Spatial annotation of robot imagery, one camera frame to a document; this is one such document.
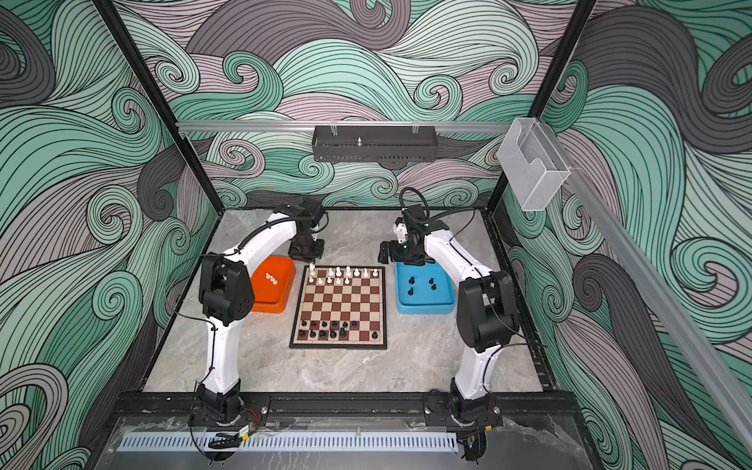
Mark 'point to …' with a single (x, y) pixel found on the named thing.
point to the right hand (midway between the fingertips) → (394, 258)
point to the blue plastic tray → (424, 289)
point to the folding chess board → (341, 307)
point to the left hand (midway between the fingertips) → (314, 258)
